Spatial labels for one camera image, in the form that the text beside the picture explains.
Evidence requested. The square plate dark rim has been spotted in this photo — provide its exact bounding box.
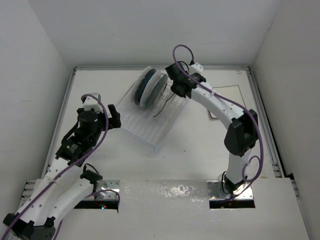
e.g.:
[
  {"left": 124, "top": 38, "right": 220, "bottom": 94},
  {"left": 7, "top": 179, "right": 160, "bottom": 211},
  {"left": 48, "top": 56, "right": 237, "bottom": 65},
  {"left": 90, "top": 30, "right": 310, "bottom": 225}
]
[
  {"left": 152, "top": 88, "right": 177, "bottom": 118},
  {"left": 213, "top": 84, "right": 246, "bottom": 107}
]

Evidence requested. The blue floral round plate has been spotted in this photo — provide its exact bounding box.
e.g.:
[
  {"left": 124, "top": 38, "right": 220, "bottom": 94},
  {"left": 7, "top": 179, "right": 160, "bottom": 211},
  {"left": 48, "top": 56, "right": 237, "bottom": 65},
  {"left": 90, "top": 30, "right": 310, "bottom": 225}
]
[{"left": 146, "top": 74, "right": 168, "bottom": 108}]

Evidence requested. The white round plate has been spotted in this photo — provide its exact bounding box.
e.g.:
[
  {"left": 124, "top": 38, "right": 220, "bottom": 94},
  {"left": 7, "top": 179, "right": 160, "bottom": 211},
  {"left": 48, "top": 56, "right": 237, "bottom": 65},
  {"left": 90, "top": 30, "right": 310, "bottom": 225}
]
[{"left": 138, "top": 69, "right": 162, "bottom": 108}]

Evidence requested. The clear plastic dish rack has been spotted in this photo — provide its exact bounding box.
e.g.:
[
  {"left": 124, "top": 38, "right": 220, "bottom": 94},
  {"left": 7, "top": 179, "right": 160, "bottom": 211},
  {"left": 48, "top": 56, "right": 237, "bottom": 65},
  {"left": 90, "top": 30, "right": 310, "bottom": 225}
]
[{"left": 116, "top": 80, "right": 188, "bottom": 152}]

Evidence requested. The red teal floral bowl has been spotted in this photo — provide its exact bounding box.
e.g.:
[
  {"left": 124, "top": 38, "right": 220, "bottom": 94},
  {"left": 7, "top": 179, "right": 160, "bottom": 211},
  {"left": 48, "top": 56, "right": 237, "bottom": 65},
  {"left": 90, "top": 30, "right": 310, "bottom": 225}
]
[{"left": 131, "top": 66, "right": 156, "bottom": 105}]

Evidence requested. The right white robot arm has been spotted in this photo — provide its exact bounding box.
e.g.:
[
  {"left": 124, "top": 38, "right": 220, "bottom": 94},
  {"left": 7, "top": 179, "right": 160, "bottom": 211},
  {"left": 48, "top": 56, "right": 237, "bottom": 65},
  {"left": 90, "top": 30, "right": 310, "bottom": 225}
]
[{"left": 165, "top": 63, "right": 258, "bottom": 195}]

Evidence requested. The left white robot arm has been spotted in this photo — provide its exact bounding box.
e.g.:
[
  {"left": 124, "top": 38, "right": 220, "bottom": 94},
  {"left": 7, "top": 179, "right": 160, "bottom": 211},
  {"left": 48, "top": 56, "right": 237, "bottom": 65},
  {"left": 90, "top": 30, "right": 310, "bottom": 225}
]
[{"left": 3, "top": 103, "right": 121, "bottom": 240}]

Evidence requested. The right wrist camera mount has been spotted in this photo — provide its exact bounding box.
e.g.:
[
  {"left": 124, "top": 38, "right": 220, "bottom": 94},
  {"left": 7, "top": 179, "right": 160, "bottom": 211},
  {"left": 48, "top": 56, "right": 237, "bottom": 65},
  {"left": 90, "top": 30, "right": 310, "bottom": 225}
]
[{"left": 189, "top": 62, "right": 204, "bottom": 75}]

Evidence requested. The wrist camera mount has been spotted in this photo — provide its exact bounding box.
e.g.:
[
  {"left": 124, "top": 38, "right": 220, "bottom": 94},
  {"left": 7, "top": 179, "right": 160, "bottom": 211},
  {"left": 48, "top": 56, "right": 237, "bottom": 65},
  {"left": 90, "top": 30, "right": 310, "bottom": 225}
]
[
  {"left": 189, "top": 62, "right": 204, "bottom": 75},
  {"left": 81, "top": 96, "right": 103, "bottom": 113}
]

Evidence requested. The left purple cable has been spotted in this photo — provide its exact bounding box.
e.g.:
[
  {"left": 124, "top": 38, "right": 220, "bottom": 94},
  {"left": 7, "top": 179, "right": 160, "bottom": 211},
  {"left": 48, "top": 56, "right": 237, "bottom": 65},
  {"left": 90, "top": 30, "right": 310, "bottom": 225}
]
[{"left": 4, "top": 93, "right": 121, "bottom": 240}]

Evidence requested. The purple cable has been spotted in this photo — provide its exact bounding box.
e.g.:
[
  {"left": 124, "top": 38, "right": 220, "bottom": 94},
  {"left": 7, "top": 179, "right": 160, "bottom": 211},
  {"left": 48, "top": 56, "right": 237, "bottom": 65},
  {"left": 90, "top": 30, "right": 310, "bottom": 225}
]
[
  {"left": 172, "top": 44, "right": 266, "bottom": 201},
  {"left": 4, "top": 93, "right": 121, "bottom": 240}
]

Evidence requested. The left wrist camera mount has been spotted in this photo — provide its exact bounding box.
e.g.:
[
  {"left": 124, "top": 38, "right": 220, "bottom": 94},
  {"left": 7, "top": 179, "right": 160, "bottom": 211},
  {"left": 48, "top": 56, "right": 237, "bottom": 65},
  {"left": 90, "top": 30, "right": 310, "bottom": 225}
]
[{"left": 81, "top": 96, "right": 103, "bottom": 113}]

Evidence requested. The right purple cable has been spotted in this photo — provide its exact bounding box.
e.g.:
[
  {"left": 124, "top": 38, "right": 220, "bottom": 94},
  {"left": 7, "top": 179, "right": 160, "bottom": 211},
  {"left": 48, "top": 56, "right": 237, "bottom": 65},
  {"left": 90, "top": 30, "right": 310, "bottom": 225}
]
[{"left": 172, "top": 44, "right": 266, "bottom": 201}]

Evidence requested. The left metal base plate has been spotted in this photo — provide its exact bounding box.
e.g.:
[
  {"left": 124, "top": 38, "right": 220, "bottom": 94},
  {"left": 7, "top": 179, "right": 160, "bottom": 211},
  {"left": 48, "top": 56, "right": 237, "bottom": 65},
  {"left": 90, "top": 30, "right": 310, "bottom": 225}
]
[{"left": 94, "top": 180, "right": 120, "bottom": 201}]

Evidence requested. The metal base plate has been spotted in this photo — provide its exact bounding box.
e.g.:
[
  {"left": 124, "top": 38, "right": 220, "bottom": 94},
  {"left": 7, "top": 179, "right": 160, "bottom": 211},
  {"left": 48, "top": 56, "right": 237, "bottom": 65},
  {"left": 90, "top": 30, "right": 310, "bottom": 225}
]
[
  {"left": 207, "top": 180, "right": 254, "bottom": 201},
  {"left": 94, "top": 180, "right": 120, "bottom": 201}
]

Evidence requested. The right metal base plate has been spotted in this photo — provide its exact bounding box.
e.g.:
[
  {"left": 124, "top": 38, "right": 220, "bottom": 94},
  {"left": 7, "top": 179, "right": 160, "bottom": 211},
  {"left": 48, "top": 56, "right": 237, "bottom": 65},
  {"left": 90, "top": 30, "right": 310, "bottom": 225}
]
[{"left": 207, "top": 180, "right": 254, "bottom": 201}]

